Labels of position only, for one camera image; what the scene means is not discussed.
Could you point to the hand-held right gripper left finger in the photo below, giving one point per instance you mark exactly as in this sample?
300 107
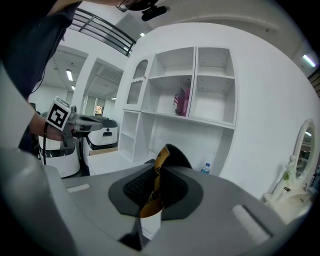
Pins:
100 207

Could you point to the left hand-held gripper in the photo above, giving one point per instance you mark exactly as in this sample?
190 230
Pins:
58 115

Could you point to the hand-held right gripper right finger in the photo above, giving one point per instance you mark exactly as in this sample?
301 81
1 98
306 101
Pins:
212 215

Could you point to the person's left forearm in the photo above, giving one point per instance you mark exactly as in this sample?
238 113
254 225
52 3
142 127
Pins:
41 127

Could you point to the white desk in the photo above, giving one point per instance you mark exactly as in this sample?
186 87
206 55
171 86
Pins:
110 162

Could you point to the white and black machine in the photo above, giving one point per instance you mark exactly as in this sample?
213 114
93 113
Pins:
62 160
102 140

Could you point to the clear water bottle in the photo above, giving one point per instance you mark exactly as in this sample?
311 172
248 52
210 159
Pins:
205 170

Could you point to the ceiling light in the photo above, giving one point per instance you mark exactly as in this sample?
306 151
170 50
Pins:
69 75
309 60

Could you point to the black keyboard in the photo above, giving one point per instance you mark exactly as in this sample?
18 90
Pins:
150 161

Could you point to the white vanity table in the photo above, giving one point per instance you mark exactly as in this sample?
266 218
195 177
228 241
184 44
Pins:
287 202

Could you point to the white shelf unit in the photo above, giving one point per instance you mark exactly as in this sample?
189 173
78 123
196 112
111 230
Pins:
170 100

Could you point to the flag print book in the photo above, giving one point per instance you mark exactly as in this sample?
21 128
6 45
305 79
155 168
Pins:
178 102

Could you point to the black railing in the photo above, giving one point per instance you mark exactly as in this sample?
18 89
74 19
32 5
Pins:
105 30

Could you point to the pink book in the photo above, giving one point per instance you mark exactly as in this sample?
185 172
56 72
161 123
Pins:
186 102

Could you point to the person's dark shirt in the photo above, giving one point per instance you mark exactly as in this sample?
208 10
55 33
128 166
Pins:
30 42

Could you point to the white oval vanity mirror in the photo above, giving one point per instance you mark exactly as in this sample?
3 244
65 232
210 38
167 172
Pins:
303 150

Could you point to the black glasses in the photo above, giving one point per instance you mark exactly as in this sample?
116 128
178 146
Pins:
123 6

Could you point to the black head camera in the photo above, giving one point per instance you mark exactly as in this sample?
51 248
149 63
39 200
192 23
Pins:
153 13

